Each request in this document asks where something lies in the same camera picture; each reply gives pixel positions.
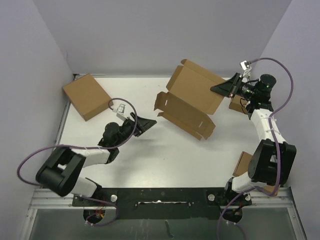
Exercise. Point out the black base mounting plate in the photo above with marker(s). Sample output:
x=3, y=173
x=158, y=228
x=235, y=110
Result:
x=166, y=203

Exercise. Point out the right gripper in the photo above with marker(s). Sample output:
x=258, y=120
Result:
x=229, y=87

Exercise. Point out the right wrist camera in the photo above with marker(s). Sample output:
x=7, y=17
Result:
x=246, y=68

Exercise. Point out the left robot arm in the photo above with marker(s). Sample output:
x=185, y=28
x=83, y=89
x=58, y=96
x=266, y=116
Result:
x=61, y=171

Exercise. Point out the cardboard box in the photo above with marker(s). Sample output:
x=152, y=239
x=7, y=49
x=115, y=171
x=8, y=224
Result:
x=261, y=172
x=189, y=101
x=238, y=103
x=87, y=96

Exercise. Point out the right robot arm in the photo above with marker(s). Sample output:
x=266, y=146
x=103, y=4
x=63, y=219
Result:
x=273, y=158

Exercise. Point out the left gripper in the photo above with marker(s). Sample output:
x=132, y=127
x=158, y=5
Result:
x=143, y=125

